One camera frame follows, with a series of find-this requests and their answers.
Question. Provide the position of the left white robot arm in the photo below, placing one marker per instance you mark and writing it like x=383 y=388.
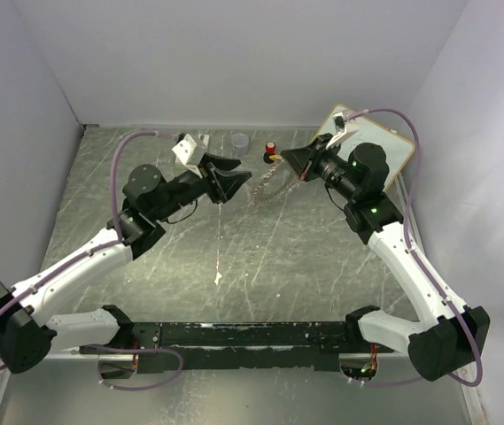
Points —
x=30 y=324

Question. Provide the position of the clear plastic clip jar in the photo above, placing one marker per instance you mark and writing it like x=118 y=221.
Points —
x=240 y=144

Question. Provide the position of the white framed whiteboard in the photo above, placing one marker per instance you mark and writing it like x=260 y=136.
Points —
x=398 y=150

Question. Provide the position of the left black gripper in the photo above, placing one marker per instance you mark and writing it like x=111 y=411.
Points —
x=226 y=184

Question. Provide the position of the white stapler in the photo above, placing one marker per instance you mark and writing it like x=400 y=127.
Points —
x=205 y=140

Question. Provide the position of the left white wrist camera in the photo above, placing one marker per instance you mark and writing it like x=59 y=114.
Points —
x=188 y=149

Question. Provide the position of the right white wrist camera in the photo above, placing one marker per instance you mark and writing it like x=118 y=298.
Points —
x=345 y=128

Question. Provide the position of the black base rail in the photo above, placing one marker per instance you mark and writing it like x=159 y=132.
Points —
x=318 y=345

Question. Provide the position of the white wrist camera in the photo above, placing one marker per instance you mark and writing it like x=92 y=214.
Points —
x=188 y=149
x=345 y=128

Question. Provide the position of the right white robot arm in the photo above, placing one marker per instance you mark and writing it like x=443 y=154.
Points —
x=448 y=334

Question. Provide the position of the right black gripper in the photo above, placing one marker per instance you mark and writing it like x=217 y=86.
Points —
x=302 y=159

